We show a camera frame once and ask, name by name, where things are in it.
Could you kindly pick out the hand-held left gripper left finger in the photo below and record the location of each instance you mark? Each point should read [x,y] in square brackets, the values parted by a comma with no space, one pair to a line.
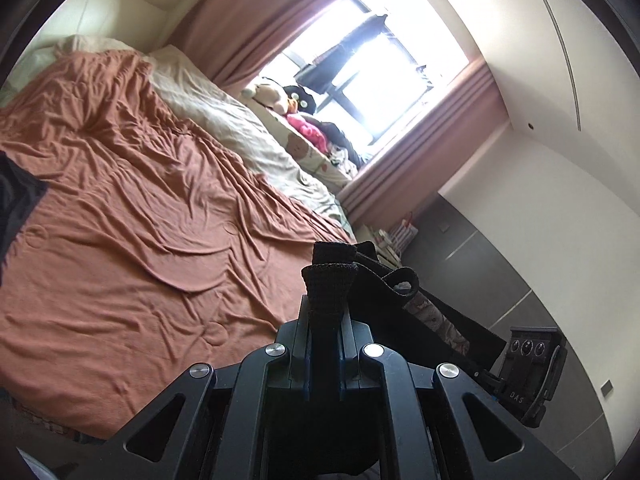
[302,330]

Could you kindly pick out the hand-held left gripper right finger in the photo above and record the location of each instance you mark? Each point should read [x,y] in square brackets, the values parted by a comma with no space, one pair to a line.
[350,335]

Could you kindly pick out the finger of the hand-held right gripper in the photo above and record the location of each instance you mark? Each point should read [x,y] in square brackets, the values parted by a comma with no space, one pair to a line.
[487,379]

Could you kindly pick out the black garment with floral trim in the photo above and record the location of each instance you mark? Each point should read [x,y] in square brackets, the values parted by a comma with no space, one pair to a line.
[380,310]

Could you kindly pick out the dark hanging clothes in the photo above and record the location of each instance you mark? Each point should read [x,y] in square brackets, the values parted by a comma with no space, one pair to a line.
[350,55]

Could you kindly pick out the cream nightstand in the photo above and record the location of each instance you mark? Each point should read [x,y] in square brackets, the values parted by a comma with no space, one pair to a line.
[372,235]

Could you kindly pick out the bear print pillow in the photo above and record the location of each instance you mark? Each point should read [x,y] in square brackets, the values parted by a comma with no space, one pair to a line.
[305,157]

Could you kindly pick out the black and white plush toy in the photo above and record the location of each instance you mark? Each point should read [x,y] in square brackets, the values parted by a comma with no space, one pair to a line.
[342,156]

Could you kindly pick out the orange blanket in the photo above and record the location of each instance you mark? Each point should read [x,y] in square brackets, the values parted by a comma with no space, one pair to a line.
[150,235]

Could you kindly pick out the pink cloth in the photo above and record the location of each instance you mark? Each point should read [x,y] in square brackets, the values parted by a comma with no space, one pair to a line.
[310,130]

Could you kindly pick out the cream bed sheet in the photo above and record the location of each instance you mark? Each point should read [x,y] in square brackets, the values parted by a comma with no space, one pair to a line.
[225,120]

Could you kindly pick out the brown plush toy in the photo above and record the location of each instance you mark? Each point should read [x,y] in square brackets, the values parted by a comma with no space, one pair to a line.
[262,94]

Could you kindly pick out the window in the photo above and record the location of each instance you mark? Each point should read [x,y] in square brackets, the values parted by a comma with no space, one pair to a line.
[400,60]

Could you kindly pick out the dark sweater with paw print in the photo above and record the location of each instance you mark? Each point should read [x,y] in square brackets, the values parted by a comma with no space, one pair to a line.
[15,200]

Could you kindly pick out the cream headboard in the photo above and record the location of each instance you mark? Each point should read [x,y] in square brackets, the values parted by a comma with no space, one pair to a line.
[100,10]

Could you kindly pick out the grey wall socket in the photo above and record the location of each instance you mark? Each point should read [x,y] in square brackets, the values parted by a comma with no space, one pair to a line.
[606,388]

